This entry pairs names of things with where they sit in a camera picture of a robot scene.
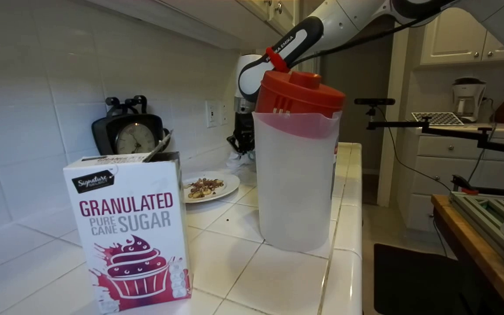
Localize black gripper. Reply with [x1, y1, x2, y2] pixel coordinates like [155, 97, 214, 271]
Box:
[228, 113, 254, 153]

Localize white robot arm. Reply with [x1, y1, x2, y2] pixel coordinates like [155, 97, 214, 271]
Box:
[237, 0, 504, 103]

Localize white pitcher with red lid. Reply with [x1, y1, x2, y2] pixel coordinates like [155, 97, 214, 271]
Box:
[254, 69, 345, 251]

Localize white plate with food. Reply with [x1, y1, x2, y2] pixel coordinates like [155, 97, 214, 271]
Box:
[183, 171, 240, 204]

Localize black alarm clock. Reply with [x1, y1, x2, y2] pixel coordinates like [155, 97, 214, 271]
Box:
[92, 94, 172, 155]

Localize granulated sugar box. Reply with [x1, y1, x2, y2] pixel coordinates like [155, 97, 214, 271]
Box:
[64, 152, 191, 315]

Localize white lower cabinets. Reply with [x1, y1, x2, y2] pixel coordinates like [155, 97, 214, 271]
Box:
[394, 129, 504, 232]

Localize white cabinets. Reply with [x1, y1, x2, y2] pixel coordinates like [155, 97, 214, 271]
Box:
[394, 129, 504, 232]
[421, 8, 504, 64]

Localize white coffee maker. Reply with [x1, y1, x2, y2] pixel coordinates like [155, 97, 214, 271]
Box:
[452, 76, 485, 122]

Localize white upper cabinets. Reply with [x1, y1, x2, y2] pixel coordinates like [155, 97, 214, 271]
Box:
[421, 8, 504, 64]

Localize wooden table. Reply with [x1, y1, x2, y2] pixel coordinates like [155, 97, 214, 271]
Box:
[431, 194, 504, 300]

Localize white wall outlet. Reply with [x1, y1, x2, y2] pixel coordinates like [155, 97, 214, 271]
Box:
[205, 101, 219, 127]

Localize black camera on stand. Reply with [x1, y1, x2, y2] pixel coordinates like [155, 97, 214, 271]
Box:
[354, 97, 504, 152]

